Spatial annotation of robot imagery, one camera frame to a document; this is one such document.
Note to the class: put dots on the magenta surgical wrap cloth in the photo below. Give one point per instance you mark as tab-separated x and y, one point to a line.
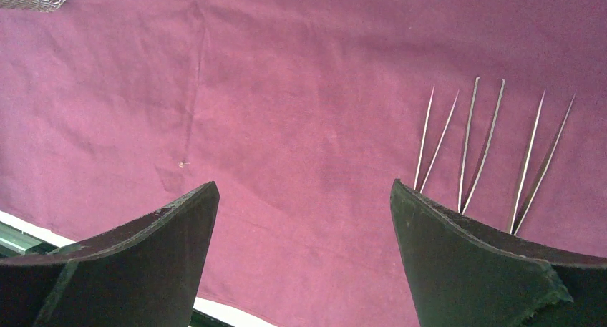
303	112

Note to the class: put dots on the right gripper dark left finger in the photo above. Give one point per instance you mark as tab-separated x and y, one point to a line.
143	273

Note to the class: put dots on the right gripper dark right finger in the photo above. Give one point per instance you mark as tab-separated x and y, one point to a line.
462	272

